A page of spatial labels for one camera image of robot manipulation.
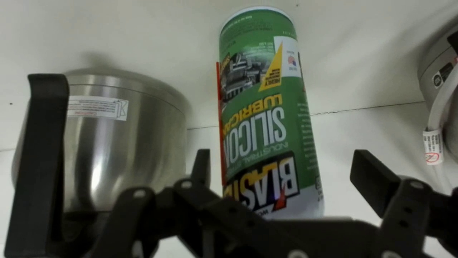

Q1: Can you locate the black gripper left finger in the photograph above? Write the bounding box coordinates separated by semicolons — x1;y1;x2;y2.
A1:
4;73;68;258

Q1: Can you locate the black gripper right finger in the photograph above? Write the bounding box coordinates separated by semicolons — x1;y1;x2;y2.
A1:
350;149;430;258

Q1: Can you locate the green spray can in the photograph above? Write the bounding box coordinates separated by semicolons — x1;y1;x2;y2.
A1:
217;7;323;219

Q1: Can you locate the black lid coffee pot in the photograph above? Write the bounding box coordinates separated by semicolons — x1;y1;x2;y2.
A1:
11;69;187;217

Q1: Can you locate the white cable with tag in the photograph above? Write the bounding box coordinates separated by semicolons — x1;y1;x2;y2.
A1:
420;70;458;168

